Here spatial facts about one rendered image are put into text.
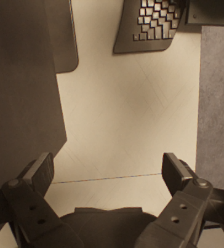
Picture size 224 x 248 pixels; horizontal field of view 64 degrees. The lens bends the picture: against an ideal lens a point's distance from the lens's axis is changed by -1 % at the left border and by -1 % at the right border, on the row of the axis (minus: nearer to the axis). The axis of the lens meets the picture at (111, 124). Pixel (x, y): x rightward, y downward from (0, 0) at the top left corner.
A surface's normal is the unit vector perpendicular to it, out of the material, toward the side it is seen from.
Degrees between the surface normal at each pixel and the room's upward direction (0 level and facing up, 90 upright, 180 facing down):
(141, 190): 0
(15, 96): 86
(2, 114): 86
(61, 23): 0
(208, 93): 0
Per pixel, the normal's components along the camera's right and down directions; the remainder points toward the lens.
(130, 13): 0.11, 0.29
